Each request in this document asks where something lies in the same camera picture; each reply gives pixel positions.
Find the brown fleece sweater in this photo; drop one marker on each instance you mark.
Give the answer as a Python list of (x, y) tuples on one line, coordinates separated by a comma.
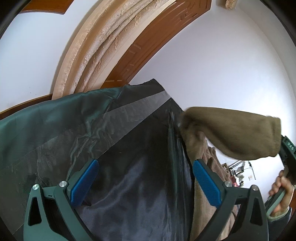
[(237, 134)]

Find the brown wooden door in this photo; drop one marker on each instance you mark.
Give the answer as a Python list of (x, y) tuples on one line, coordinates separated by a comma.
[(161, 30)]

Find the person's dark sleeve forearm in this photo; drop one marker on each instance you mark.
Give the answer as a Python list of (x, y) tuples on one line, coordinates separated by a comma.
[(277, 224)]

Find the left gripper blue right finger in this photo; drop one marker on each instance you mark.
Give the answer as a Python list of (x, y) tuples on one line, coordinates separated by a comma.
[(251, 222)]

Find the person's right hand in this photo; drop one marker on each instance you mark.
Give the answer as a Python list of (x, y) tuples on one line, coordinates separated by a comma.
[(282, 181)]

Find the beige pleated curtain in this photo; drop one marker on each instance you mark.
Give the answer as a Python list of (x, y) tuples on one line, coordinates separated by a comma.
[(101, 41)]

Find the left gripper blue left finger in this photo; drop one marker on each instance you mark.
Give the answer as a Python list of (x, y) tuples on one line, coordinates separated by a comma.
[(50, 212)]

